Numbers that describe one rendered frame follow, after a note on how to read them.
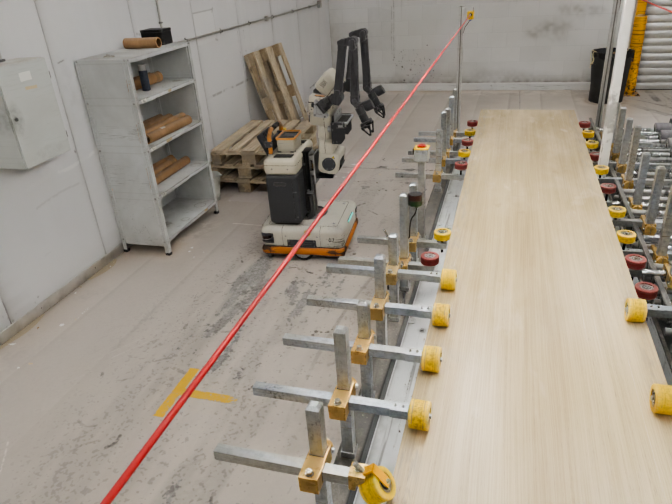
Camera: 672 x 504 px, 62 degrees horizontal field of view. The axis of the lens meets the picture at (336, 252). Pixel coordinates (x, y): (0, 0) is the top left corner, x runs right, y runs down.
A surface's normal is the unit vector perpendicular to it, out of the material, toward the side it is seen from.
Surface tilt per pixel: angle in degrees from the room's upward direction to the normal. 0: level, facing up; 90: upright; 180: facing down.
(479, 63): 90
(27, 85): 90
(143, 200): 90
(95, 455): 0
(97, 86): 90
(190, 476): 0
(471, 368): 0
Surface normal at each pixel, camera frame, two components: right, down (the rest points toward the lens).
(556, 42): -0.28, 0.46
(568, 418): -0.06, -0.89
